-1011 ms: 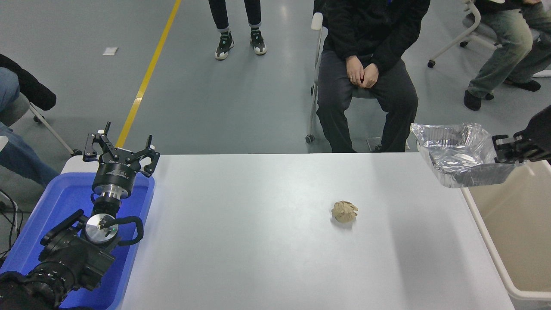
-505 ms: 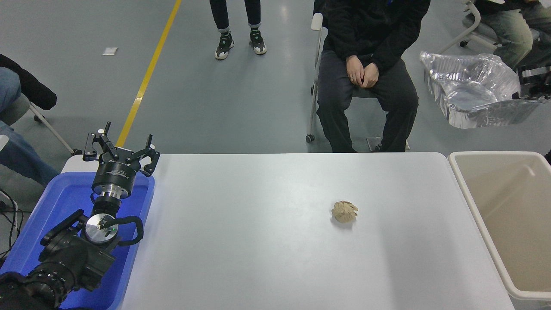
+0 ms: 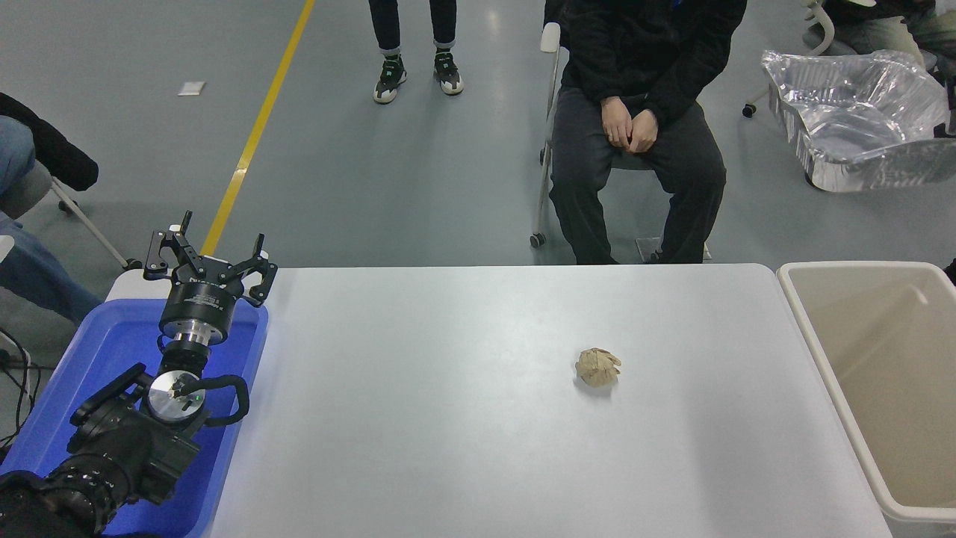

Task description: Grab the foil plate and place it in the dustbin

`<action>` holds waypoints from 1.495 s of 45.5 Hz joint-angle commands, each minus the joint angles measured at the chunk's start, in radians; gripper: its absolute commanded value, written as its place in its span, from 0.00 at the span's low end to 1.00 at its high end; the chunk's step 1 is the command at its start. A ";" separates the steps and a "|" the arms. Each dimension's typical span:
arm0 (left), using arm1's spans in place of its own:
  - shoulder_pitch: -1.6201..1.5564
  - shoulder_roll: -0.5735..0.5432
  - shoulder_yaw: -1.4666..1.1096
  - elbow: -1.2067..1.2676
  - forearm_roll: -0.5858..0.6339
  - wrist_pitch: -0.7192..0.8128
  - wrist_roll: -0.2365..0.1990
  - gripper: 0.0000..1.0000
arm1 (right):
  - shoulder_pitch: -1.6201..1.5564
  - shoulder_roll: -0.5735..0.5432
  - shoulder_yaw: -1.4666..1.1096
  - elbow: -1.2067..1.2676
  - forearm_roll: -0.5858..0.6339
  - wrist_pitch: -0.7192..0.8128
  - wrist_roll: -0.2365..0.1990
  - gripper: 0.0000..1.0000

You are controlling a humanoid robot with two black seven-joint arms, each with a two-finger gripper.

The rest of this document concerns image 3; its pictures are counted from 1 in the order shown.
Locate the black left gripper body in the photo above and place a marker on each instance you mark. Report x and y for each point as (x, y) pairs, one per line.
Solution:
(196, 302)

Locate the foil tray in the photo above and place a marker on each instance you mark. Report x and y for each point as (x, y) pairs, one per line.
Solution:
(859, 127)

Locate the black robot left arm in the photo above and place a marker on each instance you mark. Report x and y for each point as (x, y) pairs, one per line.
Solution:
(127, 448)

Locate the person's right hand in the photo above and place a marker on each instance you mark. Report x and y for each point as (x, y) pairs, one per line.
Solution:
(616, 119)

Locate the person's left hand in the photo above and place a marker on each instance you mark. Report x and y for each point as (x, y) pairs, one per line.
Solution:
(644, 131)

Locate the blue plastic tray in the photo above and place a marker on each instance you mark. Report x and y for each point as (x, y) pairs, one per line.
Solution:
(97, 351)

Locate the white paper scrap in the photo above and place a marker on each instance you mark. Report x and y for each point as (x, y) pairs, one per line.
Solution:
(190, 88)

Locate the grey seat chair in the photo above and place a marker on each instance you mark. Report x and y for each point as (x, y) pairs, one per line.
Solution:
(30, 190)

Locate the crumpled tan paper ball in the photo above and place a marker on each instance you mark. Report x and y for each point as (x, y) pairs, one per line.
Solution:
(597, 368)

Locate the large pale bin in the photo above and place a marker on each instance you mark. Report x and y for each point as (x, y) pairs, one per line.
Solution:
(889, 373)

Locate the black object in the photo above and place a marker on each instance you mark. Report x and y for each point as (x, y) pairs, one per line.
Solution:
(951, 273)

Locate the white frame chair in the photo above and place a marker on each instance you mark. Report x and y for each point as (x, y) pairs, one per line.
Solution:
(549, 36)
(827, 30)

